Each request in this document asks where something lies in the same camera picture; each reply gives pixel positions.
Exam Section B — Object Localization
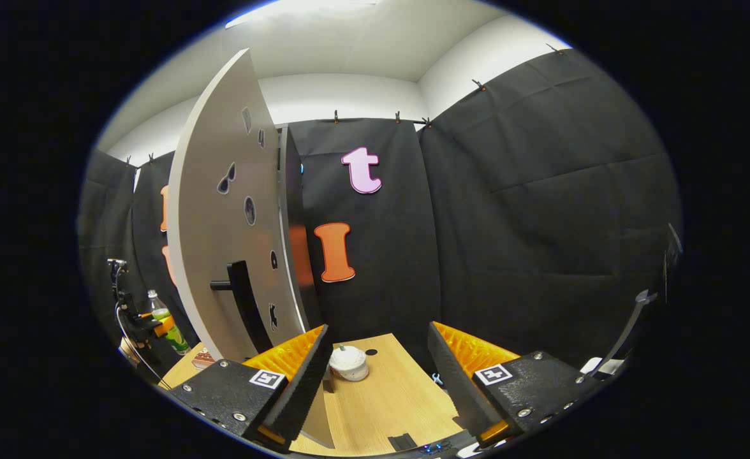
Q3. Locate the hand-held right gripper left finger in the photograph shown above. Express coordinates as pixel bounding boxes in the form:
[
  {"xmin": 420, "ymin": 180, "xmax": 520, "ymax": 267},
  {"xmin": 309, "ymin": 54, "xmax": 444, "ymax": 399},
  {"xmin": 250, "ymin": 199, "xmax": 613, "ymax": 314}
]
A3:
[{"xmin": 168, "ymin": 324, "xmax": 335, "ymax": 452}]

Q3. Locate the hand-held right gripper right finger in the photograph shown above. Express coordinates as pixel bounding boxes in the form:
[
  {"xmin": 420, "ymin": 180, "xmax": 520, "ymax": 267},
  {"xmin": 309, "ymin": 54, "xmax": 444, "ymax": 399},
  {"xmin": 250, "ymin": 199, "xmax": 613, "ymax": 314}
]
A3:
[{"xmin": 427, "ymin": 321, "xmax": 605, "ymax": 447}]

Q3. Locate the clear bottle with green label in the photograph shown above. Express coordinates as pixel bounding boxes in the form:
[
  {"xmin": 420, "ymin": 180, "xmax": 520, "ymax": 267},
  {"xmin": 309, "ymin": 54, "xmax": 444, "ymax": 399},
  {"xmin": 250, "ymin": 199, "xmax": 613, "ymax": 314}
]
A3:
[{"xmin": 147, "ymin": 290, "xmax": 192, "ymax": 356}]

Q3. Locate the black cabinet door handle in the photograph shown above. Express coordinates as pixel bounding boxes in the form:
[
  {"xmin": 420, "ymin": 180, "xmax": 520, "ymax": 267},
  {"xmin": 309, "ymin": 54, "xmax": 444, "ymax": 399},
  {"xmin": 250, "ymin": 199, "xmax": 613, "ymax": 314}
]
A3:
[{"xmin": 210, "ymin": 260, "xmax": 274, "ymax": 354}]

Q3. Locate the beige cabinet door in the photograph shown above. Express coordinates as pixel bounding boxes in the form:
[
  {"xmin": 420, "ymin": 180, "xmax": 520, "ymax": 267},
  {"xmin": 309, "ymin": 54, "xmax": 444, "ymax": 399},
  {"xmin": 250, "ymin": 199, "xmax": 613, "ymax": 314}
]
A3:
[{"xmin": 166, "ymin": 48, "xmax": 336, "ymax": 450}]

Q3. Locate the dark grey cabinet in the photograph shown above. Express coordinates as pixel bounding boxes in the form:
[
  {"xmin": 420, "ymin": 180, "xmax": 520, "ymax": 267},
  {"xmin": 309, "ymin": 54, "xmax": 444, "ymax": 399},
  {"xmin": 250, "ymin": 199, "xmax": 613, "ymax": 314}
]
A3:
[{"xmin": 277, "ymin": 126, "xmax": 334, "ymax": 393}]

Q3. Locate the small white round jar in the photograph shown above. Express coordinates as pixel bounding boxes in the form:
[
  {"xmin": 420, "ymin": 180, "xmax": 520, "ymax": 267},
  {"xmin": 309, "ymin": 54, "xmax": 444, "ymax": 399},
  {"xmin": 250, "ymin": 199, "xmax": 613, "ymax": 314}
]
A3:
[{"xmin": 328, "ymin": 344, "xmax": 370, "ymax": 382}]

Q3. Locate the white flat object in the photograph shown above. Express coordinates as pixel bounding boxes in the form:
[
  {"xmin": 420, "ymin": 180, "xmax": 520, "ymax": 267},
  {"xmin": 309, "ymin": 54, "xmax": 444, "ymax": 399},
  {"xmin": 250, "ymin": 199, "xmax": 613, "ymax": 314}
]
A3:
[{"xmin": 580, "ymin": 357, "xmax": 624, "ymax": 375}]

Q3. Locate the dark angled stand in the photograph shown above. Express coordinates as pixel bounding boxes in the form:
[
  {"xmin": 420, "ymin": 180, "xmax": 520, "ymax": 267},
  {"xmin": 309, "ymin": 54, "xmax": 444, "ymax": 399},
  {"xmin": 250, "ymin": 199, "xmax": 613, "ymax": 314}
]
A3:
[{"xmin": 595, "ymin": 223, "xmax": 683, "ymax": 377}]

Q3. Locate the black backdrop cloth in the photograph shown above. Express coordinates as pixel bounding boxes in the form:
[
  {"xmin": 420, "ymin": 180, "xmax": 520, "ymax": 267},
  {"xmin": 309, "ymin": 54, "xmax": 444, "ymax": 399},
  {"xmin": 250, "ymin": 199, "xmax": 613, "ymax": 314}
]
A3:
[{"xmin": 78, "ymin": 48, "xmax": 685, "ymax": 390}]

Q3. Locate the row of cloth clips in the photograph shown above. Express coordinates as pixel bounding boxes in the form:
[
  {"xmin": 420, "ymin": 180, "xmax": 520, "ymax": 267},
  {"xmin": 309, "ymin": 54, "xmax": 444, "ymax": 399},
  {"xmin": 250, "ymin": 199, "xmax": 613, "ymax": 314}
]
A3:
[{"xmin": 123, "ymin": 43, "xmax": 557, "ymax": 165}]

